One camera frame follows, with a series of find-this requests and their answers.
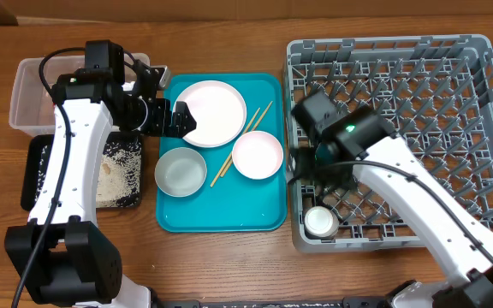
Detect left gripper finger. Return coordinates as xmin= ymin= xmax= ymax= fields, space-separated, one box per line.
xmin=173 ymin=101 xmax=197 ymax=137
xmin=168 ymin=111 xmax=187 ymax=139

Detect large white plate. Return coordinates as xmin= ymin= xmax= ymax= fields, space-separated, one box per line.
xmin=176 ymin=80 xmax=247 ymax=148

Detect grey bowl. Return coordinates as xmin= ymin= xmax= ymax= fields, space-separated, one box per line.
xmin=154 ymin=147 xmax=207 ymax=198

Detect white paper cup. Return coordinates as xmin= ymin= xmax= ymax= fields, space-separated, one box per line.
xmin=304 ymin=206 xmax=340 ymax=240

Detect white rice pile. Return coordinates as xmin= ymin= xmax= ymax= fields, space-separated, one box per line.
xmin=36 ymin=139 xmax=143 ymax=210

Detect pink white bowl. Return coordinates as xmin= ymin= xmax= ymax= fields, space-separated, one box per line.
xmin=234 ymin=131 xmax=284 ymax=180

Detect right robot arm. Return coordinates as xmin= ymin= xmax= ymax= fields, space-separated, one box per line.
xmin=290 ymin=91 xmax=493 ymax=307

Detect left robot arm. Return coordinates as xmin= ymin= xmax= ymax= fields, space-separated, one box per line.
xmin=4 ymin=40 xmax=197 ymax=307

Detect clear plastic waste bin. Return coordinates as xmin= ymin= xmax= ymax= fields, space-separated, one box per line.
xmin=9 ymin=53 xmax=155 ymax=138

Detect grey dishwasher rack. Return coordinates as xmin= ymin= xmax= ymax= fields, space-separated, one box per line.
xmin=284 ymin=34 xmax=493 ymax=232

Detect wooden chopstick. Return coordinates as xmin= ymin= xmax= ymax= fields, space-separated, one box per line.
xmin=210 ymin=107 xmax=261 ymax=188
xmin=217 ymin=101 xmax=273 ymax=179

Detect black plastic tray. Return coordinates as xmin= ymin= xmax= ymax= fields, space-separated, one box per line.
xmin=20 ymin=131 xmax=144 ymax=212

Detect teal serving tray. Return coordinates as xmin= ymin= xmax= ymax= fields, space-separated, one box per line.
xmin=156 ymin=73 xmax=288 ymax=233

